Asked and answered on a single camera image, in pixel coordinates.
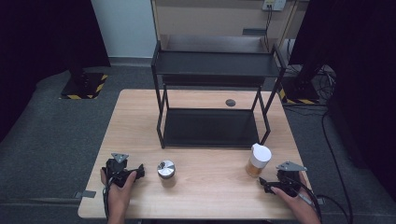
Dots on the glass jar with silver lid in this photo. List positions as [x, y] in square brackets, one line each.
[166, 172]

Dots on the spice jar with white lid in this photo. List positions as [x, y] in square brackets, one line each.
[258, 160]

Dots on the grey flat bar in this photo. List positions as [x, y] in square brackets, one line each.
[254, 31]

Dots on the black curtain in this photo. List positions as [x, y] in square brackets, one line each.
[37, 46]
[364, 77]

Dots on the black stand with striped base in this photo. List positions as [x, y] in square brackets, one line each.
[299, 90]
[83, 85]

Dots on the person's right hand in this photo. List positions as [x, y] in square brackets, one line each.
[297, 202]

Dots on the black metal shelf rack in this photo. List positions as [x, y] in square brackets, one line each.
[210, 127]

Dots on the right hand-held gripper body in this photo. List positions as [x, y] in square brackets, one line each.
[288, 182]

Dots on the grey round table grommet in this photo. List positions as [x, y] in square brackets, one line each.
[230, 102]

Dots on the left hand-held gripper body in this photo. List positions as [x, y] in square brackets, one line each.
[116, 169]

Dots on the white wall power outlet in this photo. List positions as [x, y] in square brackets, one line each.
[274, 4]

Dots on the person's left hand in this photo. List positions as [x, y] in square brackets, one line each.
[118, 196]

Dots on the grey table edge bracket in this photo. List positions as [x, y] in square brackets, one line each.
[321, 201]
[84, 194]

